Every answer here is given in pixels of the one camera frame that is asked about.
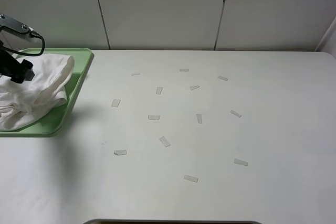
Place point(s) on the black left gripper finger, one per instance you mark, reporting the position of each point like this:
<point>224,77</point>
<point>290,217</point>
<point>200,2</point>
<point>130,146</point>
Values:
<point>23,73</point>
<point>26,64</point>

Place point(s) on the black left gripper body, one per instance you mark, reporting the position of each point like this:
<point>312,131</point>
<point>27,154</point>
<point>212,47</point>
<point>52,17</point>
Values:
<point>9,65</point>

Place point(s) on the white short sleeve shirt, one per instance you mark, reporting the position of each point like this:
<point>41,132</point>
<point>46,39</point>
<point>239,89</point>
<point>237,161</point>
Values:
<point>25,103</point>

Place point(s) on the green plastic tray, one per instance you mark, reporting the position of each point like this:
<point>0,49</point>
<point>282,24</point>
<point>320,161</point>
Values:
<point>57,117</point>

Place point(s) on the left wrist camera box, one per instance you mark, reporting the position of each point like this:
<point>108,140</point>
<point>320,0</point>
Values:
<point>15,28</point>

